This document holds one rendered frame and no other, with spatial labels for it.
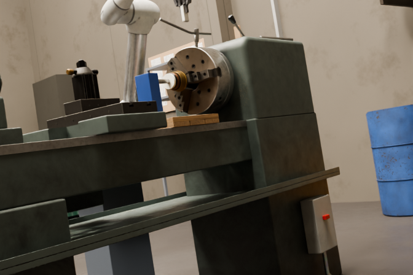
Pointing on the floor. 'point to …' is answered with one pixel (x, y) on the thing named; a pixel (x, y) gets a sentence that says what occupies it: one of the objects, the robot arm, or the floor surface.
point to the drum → (393, 158)
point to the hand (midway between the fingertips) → (184, 13)
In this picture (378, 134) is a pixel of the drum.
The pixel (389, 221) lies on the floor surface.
